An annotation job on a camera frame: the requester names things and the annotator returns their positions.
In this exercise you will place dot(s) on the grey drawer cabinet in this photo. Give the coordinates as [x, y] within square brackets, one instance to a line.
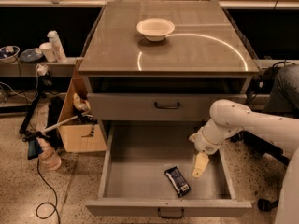
[204, 54]

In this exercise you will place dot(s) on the white power adapter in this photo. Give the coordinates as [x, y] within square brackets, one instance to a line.
[42, 70]

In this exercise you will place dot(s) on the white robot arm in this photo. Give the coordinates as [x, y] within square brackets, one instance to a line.
[228, 118]

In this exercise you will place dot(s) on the blue plate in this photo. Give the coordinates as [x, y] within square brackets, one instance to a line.
[33, 55]

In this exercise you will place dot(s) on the grabber tool with blue handle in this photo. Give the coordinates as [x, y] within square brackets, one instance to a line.
[31, 137]

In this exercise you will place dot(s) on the black office chair base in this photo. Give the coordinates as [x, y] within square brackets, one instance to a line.
[263, 147]

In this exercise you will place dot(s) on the white paper bowl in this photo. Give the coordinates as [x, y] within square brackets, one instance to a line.
[155, 29]

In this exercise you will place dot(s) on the white cylindrical can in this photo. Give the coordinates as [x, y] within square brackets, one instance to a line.
[57, 46]

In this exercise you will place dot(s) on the person leg in jeans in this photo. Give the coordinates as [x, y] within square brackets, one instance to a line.
[284, 96]

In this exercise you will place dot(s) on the open grey middle drawer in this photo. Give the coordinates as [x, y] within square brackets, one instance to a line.
[133, 182]

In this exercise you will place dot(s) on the cardboard box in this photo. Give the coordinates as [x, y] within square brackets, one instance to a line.
[79, 135]

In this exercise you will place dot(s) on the crumpled paper in box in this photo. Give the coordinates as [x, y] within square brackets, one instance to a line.
[80, 104]

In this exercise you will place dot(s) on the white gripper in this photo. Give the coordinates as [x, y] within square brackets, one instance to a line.
[206, 143]

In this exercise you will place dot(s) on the clear plastic bottle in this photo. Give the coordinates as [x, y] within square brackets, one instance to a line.
[48, 156]

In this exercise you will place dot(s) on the blue patterned bowl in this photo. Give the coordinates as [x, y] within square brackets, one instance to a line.
[9, 54]

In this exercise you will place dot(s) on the closed grey top drawer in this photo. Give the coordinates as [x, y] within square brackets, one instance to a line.
[153, 107]

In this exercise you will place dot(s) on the dark blue rxbar wrapper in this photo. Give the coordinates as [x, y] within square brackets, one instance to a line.
[178, 181]

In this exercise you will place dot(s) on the white paper cup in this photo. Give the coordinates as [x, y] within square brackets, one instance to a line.
[48, 52]

